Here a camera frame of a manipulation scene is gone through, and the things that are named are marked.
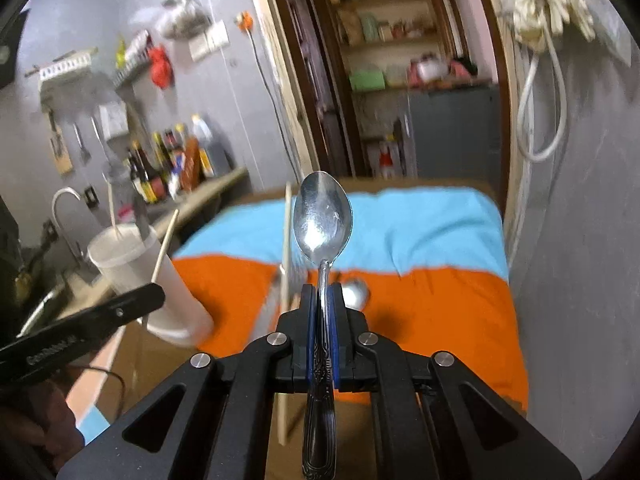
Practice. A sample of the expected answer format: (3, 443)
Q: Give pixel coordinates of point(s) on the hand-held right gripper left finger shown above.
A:
(311, 342)

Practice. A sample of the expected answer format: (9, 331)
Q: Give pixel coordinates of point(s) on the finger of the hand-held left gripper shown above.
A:
(75, 332)

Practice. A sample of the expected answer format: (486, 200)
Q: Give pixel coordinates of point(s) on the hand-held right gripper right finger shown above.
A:
(334, 342)

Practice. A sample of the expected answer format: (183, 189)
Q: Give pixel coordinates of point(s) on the white plastic utensil holder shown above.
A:
(150, 290)

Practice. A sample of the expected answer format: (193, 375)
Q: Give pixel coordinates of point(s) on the person's left hand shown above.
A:
(35, 425)

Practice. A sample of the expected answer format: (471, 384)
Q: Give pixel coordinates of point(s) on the metal sink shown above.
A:
(45, 305)

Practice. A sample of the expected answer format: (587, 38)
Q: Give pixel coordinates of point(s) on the small metal spoon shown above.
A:
(356, 292)

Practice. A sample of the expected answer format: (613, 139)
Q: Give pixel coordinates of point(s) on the blue orange brown striped cloth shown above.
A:
(425, 300)

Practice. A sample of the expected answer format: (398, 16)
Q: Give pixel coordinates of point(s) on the metal faucet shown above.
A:
(60, 200)

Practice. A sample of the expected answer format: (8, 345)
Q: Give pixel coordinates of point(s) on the pump dispenser bottle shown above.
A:
(133, 175)

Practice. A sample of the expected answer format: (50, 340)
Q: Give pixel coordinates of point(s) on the dark sauce bottle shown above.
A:
(162, 157)
(176, 147)
(150, 180)

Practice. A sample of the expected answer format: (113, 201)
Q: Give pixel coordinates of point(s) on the hanging metal spatula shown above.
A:
(82, 147)

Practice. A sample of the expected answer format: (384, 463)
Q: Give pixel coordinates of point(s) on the hanging metal strainer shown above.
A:
(102, 145)

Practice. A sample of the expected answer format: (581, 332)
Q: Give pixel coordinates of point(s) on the red white container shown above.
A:
(385, 157)

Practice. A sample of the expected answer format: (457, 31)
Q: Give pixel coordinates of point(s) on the orange pouch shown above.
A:
(192, 165)

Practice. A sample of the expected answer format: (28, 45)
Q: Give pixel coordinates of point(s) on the large dark liquid jug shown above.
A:
(212, 152)

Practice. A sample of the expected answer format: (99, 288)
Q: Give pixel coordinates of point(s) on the grey fridge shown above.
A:
(450, 130)

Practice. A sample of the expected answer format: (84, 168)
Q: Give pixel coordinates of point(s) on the dark wooden door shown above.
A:
(310, 85)

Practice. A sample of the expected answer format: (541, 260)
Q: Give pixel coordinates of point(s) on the green box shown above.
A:
(367, 81)

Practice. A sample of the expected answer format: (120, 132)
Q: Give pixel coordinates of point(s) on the red plastic bag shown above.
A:
(161, 67)

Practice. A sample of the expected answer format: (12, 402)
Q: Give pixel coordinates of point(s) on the yellow packet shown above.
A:
(120, 54)

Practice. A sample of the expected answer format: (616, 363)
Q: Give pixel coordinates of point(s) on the black range hood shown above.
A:
(10, 55)

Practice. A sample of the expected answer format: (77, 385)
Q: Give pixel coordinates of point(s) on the white bowl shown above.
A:
(430, 70)

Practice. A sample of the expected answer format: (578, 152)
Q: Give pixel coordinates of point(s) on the red white packet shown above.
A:
(139, 47)

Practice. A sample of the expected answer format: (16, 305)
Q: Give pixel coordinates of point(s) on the pink cloth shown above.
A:
(465, 67)

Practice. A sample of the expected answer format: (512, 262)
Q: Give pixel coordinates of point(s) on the wooden shelf unit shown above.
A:
(400, 40)

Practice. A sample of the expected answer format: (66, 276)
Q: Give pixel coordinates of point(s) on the brown paper bag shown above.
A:
(350, 27)

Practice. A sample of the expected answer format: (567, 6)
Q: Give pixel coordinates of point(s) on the green jar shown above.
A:
(371, 29)

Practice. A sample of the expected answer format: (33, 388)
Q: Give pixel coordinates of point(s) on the orange plug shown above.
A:
(244, 21)

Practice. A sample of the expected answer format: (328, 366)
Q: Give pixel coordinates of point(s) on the clear hanging plastic bag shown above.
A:
(180, 15)

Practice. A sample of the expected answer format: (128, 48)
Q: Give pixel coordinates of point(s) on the cream rubber gloves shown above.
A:
(545, 5)

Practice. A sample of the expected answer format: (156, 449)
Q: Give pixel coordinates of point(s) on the black wall outlet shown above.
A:
(90, 196)

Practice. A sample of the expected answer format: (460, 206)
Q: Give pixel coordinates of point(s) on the wooden wall knife holder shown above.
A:
(61, 150)

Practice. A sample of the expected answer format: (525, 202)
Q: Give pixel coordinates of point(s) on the white wall box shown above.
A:
(114, 120)

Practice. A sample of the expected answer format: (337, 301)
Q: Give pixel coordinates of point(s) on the metal wall shelf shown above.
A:
(130, 74)

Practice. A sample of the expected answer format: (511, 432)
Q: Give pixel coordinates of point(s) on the white wall basket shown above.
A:
(65, 66)

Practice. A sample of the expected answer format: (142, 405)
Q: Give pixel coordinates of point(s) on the wooden door frame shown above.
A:
(507, 110)

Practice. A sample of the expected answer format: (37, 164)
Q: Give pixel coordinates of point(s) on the white wall switch socket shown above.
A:
(210, 40)

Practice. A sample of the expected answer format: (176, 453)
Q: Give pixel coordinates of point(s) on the clear wall plastic bag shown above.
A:
(615, 40)

